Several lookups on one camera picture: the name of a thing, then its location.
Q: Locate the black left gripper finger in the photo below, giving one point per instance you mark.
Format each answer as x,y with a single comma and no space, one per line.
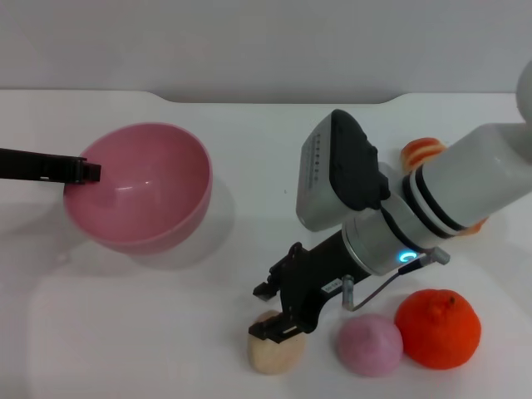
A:
89,172

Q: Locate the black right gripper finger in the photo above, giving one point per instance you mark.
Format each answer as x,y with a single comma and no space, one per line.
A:
266,291
274,328

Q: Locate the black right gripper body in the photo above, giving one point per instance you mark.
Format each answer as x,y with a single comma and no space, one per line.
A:
316,274

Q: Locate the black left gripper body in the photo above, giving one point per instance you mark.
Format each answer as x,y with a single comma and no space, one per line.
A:
37,166

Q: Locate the beige egg yolk pastry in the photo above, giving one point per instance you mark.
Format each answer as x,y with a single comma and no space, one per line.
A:
270,357

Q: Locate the pink plastic bowl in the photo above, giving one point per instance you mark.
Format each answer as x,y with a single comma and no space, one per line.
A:
158,187

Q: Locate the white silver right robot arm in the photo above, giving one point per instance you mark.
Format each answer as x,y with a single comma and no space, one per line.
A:
465,178

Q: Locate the pink round bun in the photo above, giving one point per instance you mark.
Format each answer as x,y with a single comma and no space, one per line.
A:
369,346

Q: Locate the orange mandarin fruit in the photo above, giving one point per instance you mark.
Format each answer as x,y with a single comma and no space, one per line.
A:
436,332

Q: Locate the orange striped bread roll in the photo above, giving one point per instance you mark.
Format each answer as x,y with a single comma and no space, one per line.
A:
422,151

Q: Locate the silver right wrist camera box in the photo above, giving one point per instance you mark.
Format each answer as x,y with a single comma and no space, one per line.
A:
332,178

